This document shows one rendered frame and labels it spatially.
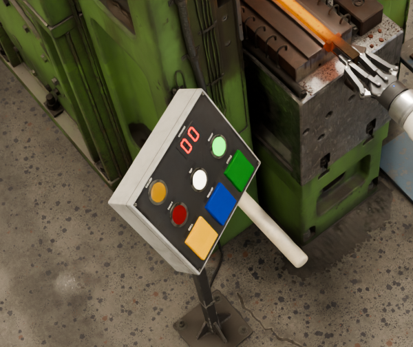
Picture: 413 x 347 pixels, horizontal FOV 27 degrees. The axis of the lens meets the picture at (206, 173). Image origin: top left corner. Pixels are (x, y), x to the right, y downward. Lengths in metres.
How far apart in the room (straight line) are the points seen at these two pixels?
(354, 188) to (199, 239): 1.14
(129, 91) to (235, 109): 0.42
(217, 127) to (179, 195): 0.20
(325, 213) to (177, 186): 1.13
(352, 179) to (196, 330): 0.76
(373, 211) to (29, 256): 1.27
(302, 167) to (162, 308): 0.79
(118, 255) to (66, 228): 0.23
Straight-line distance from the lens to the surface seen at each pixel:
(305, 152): 2.54
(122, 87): 2.77
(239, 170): 2.10
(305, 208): 2.86
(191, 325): 3.02
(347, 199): 3.07
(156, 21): 2.04
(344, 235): 3.14
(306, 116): 2.38
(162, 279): 3.11
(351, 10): 2.43
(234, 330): 3.00
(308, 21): 2.37
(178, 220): 1.97
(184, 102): 2.01
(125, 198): 1.90
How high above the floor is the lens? 2.82
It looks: 59 degrees down
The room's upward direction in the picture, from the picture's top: 11 degrees counter-clockwise
